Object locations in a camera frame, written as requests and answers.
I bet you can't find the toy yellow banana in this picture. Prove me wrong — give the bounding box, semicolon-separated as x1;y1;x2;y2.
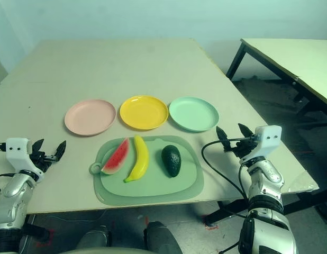
123;135;150;184

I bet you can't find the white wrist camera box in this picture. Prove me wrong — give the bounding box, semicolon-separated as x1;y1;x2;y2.
5;137;45;183
239;125;283;165

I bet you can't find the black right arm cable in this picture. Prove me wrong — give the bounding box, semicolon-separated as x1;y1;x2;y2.
201;136;256;220

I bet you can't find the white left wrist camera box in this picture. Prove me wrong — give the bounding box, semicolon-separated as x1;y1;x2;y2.
5;137;45;183

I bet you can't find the toy dark green avocado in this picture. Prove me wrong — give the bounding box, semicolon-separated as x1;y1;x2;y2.
161;144;182;178

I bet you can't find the mint green plastic plate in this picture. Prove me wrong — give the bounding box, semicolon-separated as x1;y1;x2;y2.
168;96;220;133

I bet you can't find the pink plastic plate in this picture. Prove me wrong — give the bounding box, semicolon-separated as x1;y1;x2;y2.
64;99;117;137

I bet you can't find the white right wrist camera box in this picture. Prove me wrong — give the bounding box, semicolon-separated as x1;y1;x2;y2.
239;125;283;165

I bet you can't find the grey robot right leg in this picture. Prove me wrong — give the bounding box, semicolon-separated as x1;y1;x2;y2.
143;221;185;254

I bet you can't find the green cutting board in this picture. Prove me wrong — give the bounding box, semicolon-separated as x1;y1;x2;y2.
89;135;205;206

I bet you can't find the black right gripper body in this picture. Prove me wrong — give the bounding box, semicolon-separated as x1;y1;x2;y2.
223;137;257;159

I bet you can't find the yellow plastic plate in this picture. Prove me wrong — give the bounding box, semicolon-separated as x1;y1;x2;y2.
119;95;169;132

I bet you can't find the toy watermelon slice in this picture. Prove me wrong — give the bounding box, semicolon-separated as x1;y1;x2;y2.
101;137;131;176

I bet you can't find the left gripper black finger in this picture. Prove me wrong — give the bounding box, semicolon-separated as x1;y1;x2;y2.
32;139;45;159
54;140;67;162

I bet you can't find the grey robot torso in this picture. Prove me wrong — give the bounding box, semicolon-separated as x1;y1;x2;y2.
57;246;143;254

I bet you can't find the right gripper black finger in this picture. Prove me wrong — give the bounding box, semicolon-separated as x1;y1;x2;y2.
216;126;230;153
237;123;253;142

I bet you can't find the side table with black frame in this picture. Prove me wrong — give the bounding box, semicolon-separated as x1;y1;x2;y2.
226;38;327;122

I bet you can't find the clear plastic film scrap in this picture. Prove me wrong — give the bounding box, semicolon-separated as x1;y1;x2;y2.
286;170;319;193

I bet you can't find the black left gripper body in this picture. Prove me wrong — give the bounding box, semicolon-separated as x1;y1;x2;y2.
28;150;60;174

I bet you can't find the black table foot bar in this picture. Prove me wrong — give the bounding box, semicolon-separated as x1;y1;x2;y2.
22;223;52;243
205;199;250;225

